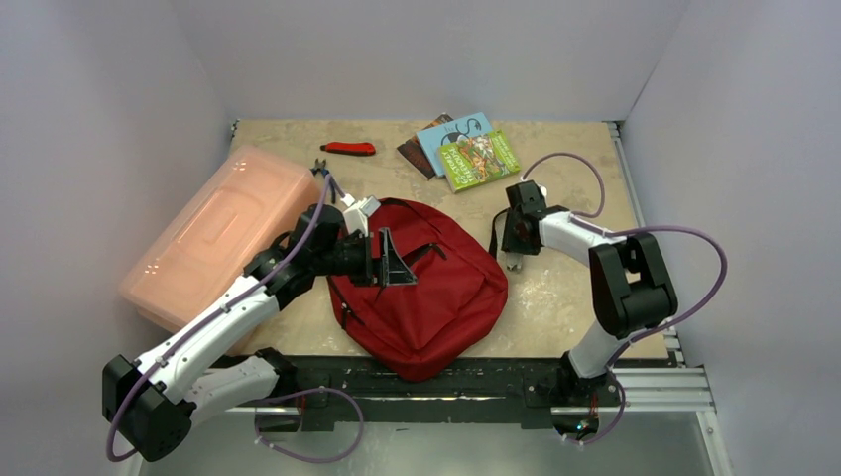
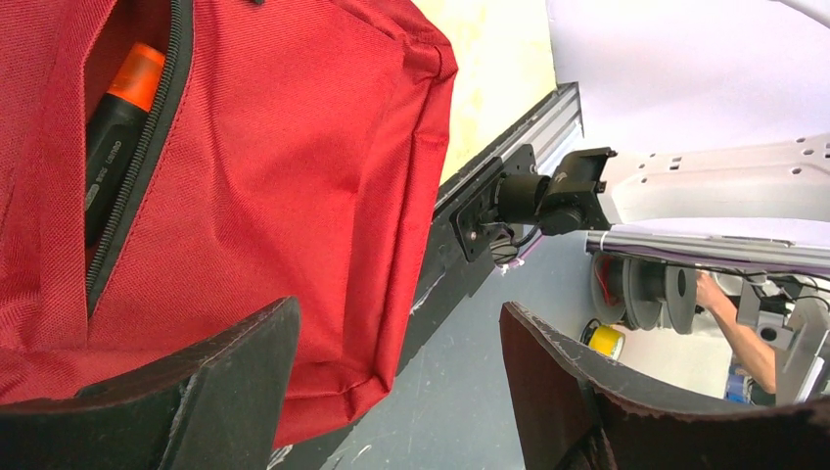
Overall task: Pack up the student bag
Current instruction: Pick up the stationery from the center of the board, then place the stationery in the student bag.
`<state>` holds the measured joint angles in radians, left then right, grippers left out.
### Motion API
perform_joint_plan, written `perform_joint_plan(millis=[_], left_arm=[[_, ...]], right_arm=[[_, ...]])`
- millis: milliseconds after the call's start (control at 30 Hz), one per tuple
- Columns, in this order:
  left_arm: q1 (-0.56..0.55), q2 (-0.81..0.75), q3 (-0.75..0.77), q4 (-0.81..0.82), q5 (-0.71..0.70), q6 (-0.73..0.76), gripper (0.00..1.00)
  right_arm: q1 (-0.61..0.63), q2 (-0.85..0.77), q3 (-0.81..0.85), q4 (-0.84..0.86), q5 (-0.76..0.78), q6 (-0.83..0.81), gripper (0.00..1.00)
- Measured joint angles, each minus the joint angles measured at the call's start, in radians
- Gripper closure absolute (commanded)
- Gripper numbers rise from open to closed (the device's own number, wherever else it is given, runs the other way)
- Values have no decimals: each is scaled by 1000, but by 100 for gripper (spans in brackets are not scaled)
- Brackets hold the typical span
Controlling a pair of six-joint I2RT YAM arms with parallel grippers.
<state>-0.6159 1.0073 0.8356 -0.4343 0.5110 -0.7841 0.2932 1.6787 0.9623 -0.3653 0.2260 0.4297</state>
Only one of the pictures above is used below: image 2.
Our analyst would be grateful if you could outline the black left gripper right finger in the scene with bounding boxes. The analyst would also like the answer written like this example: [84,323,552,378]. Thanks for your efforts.
[500,302,829,469]

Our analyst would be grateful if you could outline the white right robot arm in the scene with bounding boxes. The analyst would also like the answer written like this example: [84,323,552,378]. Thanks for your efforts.
[492,134,829,236]

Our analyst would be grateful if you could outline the grey filament spools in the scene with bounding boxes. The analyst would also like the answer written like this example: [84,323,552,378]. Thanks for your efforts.
[589,253,697,335]

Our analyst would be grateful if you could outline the person forearm in background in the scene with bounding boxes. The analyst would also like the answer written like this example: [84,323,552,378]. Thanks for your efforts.
[696,271,777,395]

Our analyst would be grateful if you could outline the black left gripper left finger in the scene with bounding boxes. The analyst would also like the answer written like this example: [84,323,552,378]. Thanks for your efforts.
[1,298,300,469]

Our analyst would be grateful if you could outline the red student backpack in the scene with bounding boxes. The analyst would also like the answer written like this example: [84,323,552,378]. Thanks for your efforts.
[1,1,457,446]

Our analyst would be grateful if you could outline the black marker orange cap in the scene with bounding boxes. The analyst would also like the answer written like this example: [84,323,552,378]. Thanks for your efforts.
[84,42,165,248]

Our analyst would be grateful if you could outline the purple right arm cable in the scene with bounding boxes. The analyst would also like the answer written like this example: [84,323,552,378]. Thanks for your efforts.
[495,236,542,274]

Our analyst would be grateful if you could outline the yellow tape roll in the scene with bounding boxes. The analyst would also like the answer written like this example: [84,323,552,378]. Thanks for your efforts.
[580,319,625,360]

